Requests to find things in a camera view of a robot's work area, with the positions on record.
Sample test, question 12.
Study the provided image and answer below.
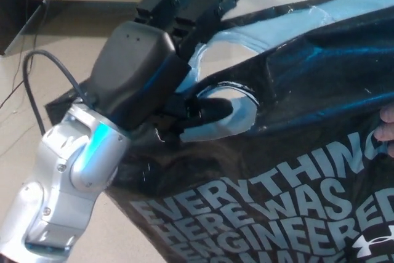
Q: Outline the person's bare hand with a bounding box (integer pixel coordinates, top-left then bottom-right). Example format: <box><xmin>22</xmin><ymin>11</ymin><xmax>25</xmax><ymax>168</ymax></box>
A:
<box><xmin>373</xmin><ymin>102</ymin><xmax>394</xmax><ymax>156</ymax></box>

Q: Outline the black power cable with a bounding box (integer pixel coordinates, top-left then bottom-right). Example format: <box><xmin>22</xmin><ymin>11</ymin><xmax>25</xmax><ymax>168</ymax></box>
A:
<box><xmin>0</xmin><ymin>0</ymin><xmax>50</xmax><ymax>108</ymax></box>

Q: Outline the black plastic bag white text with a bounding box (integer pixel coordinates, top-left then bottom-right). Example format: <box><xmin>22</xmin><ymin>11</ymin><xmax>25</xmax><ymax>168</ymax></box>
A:
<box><xmin>44</xmin><ymin>0</ymin><xmax>394</xmax><ymax>263</ymax></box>

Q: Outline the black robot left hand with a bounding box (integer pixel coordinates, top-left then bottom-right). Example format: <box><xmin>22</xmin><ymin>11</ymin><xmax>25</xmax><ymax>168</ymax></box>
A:
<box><xmin>80</xmin><ymin>0</ymin><xmax>252</xmax><ymax>132</ymax></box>

